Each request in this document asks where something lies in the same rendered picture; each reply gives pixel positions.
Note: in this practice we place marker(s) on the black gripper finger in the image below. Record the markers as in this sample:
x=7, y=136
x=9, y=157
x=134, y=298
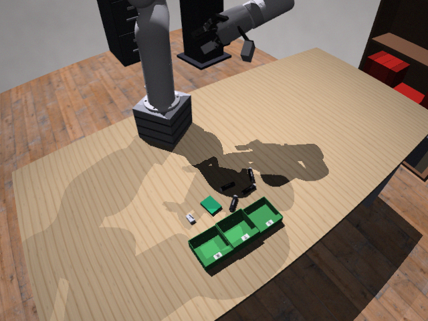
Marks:
x=209, y=27
x=212, y=46

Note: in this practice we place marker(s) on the green bins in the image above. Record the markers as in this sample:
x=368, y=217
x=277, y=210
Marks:
x=241, y=228

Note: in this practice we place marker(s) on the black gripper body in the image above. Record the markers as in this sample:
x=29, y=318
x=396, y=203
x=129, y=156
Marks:
x=238, y=16

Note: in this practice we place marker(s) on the black aa battery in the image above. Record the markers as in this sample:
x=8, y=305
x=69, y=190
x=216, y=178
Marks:
x=251, y=176
x=227, y=186
x=247, y=190
x=233, y=203

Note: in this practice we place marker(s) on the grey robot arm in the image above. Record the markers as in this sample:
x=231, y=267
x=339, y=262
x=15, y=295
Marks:
x=153, y=41

